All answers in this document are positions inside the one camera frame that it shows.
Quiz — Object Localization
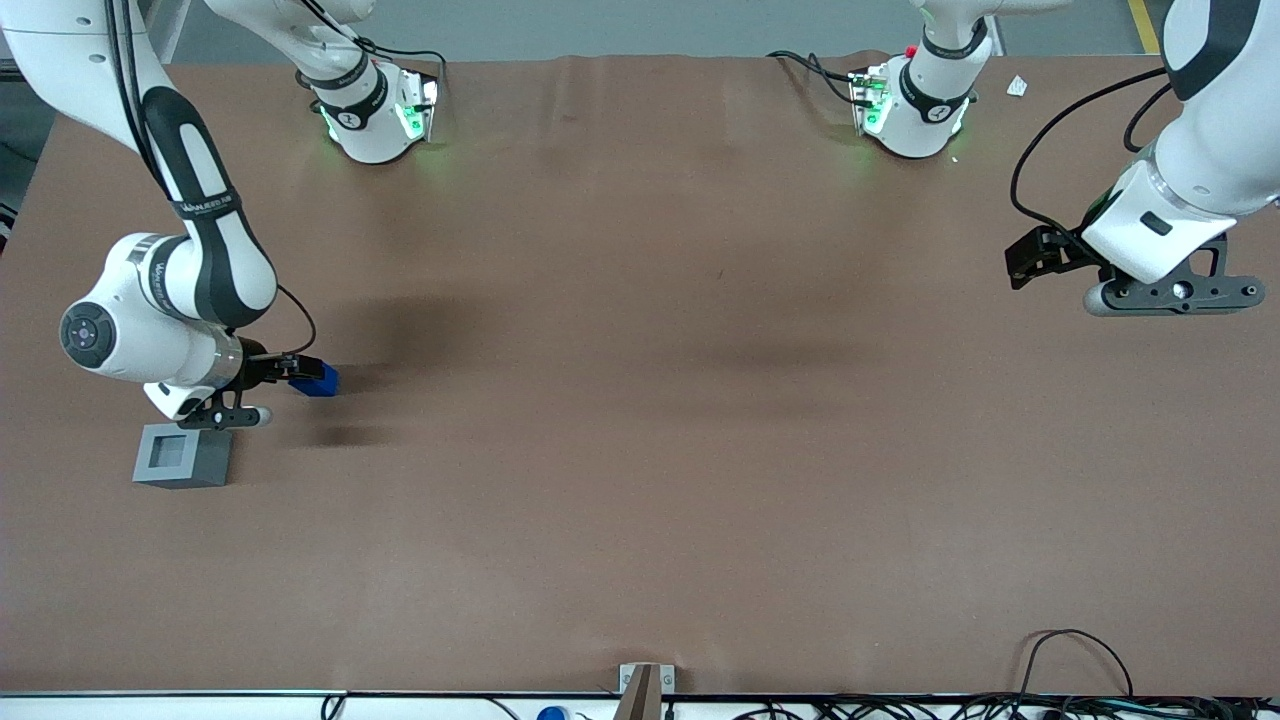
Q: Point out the blue plastic insert part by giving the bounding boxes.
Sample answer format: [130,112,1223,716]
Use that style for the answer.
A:
[288,360,341,399]

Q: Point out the gray square base block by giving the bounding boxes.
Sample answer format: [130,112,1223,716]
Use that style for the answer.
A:
[132,423,233,490]

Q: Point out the paper table cover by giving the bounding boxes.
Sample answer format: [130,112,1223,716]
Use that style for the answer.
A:
[0,50,1280,696]

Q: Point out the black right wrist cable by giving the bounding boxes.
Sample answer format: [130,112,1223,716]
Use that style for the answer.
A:
[275,285,319,363]

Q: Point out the long black left arm cable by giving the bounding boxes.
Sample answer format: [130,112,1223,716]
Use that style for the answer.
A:
[1010,68,1171,271]

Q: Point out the short black left arm cable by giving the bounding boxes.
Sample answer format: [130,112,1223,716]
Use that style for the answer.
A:
[1124,85,1173,153]

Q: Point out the black left base cable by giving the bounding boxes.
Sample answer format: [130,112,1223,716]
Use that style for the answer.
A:
[767,50,859,104]

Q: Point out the black base cable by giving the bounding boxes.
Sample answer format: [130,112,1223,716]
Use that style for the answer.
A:
[300,0,448,81]
[767,50,859,104]

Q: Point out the black right base cable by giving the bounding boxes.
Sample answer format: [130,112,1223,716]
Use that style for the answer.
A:
[300,0,448,81]

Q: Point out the black looping cable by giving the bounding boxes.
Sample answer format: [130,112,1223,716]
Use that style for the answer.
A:
[1018,629,1136,701]

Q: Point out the gray metal bracket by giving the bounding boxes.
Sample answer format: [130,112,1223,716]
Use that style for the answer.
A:
[619,663,676,696]

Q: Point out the tangled black cable bundle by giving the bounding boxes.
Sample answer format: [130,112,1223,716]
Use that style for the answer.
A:
[740,694,1280,720]

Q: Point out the brown wooden post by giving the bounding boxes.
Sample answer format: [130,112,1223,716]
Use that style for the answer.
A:
[612,665,663,720]

